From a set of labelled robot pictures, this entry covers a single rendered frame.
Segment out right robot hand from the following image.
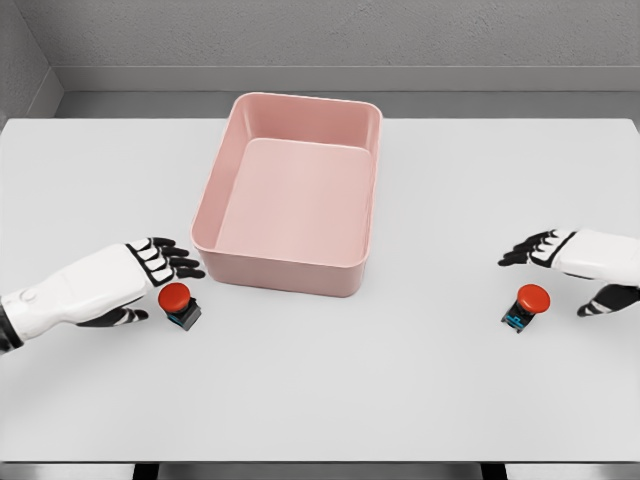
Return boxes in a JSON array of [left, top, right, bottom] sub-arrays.
[[496, 228, 640, 318]]

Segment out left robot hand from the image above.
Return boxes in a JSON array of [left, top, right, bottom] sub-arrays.
[[51, 236, 207, 329]]

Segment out pink plastic basket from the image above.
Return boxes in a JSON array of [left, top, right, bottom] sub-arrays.
[[190, 91, 384, 300]]

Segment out red button industrial switch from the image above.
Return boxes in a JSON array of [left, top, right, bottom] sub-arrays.
[[501, 283, 552, 334], [157, 282, 203, 333]]

